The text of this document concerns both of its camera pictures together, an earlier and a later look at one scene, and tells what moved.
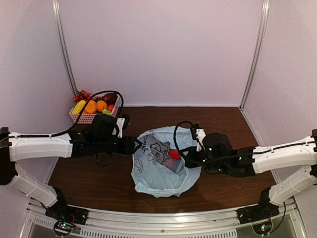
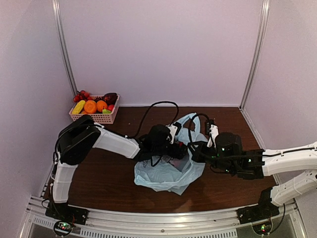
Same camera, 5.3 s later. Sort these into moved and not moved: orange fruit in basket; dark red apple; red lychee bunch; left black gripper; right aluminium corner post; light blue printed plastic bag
Moved: left black gripper; light blue printed plastic bag
Not moved: red lychee bunch; right aluminium corner post; dark red apple; orange fruit in basket
